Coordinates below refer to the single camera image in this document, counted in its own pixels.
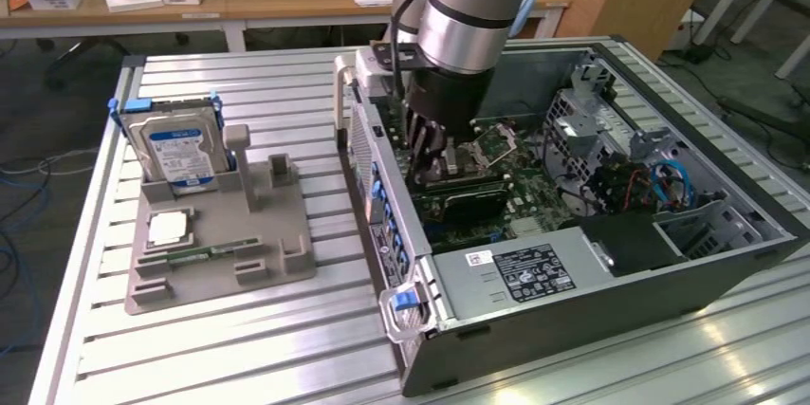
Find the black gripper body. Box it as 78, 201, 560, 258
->
404, 65, 496, 134

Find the CPU socket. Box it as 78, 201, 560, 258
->
441, 137, 490, 178

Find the metal socket cover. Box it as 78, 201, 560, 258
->
471, 121, 526, 165

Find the green motherboard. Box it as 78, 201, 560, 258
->
384, 105, 590, 254

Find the silver chipset heatsink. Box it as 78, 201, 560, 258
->
507, 218, 550, 236

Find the tall metal disk bay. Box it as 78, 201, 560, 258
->
542, 51, 638, 162

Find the grey power supply unit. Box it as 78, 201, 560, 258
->
432, 227, 619, 322

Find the black plastic shroud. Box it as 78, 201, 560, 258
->
576, 212, 690, 278

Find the hard disk with blue carrier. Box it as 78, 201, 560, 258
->
108, 90, 228, 195

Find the green RAM stick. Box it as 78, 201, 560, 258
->
164, 236, 261, 265

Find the black floor box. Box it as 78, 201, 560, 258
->
682, 44, 716, 65

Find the open black PC case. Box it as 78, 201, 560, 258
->
332, 34, 806, 397

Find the silver CPU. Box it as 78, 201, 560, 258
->
148, 212, 192, 249

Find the grey parts rack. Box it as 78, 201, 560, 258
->
124, 123, 317, 316

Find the low metal disk bay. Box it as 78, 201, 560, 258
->
650, 195, 764, 259

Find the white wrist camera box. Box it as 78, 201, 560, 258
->
352, 46, 412, 99

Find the black camera cable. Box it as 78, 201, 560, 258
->
385, 0, 437, 93

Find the black wire bundle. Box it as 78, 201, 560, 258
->
555, 157, 652, 216

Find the red wire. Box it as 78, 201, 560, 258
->
622, 168, 639, 211

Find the blue wire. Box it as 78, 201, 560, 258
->
650, 160, 699, 211

